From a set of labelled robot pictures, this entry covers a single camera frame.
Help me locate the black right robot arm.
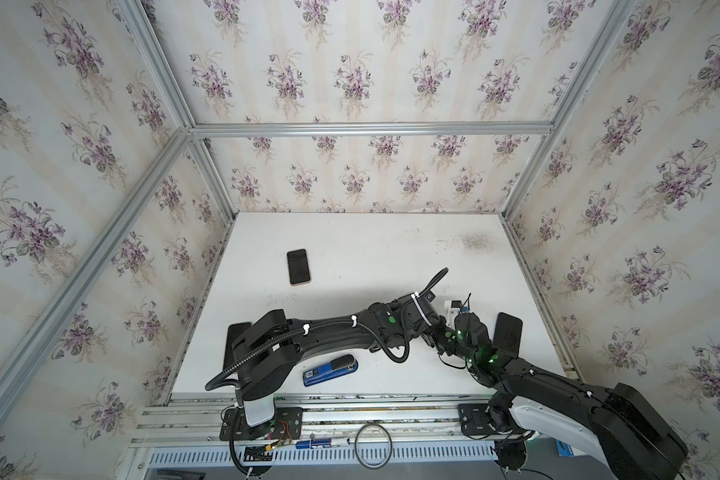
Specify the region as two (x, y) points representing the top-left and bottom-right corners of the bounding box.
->
(426, 312), (688, 479)

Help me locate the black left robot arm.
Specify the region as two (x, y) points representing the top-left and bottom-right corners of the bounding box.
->
(204, 268), (449, 406)

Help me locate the black phone near right edge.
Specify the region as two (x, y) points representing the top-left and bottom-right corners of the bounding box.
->
(493, 312), (523, 357)

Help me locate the black phone edge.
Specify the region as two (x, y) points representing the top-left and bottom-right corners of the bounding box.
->
(222, 322), (252, 369)
(493, 312), (523, 357)

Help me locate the black phone near left edge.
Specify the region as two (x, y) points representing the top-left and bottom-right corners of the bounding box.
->
(222, 322), (252, 369)

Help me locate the blue black stapler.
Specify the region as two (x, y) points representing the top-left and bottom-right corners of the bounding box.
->
(302, 354), (359, 387)

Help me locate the blue white box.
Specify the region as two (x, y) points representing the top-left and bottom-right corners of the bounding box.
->
(555, 440), (574, 458)

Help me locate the blue marker pen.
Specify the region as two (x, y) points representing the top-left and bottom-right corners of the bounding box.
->
(296, 438), (351, 450)

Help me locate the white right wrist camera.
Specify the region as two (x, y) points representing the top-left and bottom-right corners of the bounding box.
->
(444, 300), (471, 321)

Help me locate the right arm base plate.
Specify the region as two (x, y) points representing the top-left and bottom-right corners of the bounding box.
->
(457, 403), (500, 439)

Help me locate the black cable ring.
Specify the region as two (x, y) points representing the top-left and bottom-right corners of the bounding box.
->
(353, 423), (394, 470)

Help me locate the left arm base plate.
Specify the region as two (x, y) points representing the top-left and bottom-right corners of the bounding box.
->
(219, 407), (304, 442)

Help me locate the aluminium mounting rail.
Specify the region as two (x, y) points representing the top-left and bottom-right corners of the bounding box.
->
(130, 393), (491, 447)

